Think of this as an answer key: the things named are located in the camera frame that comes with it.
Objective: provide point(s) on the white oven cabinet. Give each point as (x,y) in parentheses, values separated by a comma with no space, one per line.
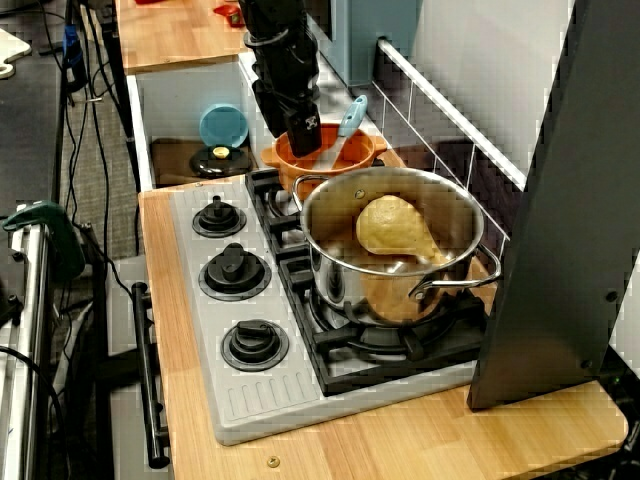
(125,400)

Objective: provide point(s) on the black lid with yellow knob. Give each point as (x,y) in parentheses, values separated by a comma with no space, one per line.
(220,162)

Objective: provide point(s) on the red plastic toy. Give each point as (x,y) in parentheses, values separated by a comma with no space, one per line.
(231,14)

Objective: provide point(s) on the yellow toy chicken drumstick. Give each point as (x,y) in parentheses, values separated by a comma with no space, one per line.
(390,225)

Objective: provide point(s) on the black burner grate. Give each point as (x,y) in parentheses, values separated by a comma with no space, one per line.
(350,370)
(270,220)

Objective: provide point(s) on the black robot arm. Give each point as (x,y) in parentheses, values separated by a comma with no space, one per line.
(270,17)

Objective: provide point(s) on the wooden countertop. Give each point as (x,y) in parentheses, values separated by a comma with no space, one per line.
(400,440)

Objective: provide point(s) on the dark tile backsplash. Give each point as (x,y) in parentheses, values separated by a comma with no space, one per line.
(450,160)

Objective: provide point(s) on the orange plastic pot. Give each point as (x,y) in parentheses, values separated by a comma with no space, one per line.
(287,170)

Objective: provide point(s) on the white board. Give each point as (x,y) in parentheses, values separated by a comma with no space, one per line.
(12,52)

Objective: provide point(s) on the aluminium frame rail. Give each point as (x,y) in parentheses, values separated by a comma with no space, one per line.
(30,325)

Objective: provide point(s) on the dark grey hood side panel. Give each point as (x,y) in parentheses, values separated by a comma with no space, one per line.
(540,250)

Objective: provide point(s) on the grey stove top panel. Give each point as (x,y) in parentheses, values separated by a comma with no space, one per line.
(210,310)

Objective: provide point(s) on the white toy sink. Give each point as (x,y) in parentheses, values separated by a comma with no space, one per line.
(170,100)

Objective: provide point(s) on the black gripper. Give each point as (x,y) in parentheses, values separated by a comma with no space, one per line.
(292,70)

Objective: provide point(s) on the blue plastic plate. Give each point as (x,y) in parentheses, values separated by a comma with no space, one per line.
(225,125)

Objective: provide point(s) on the green clamp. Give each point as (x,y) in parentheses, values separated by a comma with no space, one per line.
(55,230)

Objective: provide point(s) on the stainless steel pot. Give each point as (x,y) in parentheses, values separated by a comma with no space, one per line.
(330,280)

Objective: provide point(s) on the teal toy microwave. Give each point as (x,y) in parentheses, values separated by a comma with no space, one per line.
(360,45)

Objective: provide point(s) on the black stove knob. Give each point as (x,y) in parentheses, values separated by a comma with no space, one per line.
(234,272)
(255,345)
(219,217)

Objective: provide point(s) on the blue clamp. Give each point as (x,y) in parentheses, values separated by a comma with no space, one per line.
(72,45)

